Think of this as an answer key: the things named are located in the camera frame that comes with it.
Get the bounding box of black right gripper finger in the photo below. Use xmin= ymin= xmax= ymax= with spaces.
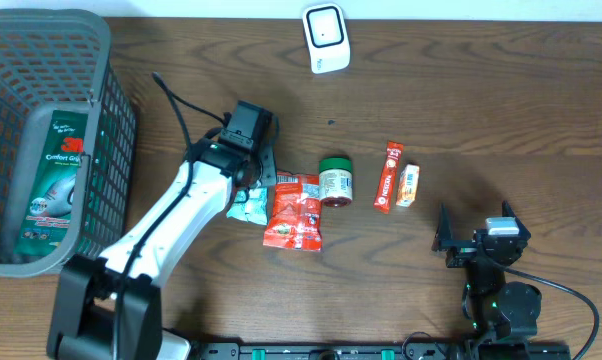
xmin=501 ymin=201 xmax=517 ymax=219
xmin=432 ymin=204 xmax=454 ymax=252

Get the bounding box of small orange box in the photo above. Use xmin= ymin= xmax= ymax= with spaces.
xmin=396 ymin=164 xmax=420 ymax=207

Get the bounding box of small red sachet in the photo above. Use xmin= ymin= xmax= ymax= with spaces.
xmin=374 ymin=141 xmax=404 ymax=214

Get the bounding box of teal packet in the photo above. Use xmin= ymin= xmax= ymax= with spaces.
xmin=226 ymin=188 xmax=268 ymax=226

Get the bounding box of green lid spice jar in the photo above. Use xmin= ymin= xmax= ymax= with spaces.
xmin=319 ymin=157 xmax=353 ymax=208

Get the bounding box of red snack packet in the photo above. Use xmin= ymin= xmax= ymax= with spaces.
xmin=263 ymin=171 xmax=323 ymax=252

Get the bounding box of white green packet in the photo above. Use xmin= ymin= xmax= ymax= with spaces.
xmin=14 ymin=110 xmax=88 ymax=257

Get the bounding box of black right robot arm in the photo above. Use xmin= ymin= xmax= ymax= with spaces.
xmin=432 ymin=202 xmax=542 ymax=341

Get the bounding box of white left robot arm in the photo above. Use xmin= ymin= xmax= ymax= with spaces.
xmin=46 ymin=101 xmax=279 ymax=359

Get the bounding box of white barcode scanner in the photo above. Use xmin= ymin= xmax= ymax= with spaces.
xmin=302 ymin=3 xmax=351 ymax=74

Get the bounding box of grey plastic mesh basket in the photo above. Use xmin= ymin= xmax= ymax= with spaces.
xmin=0 ymin=9 xmax=138 ymax=278

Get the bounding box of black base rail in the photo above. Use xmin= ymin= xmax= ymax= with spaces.
xmin=160 ymin=329 xmax=572 ymax=360

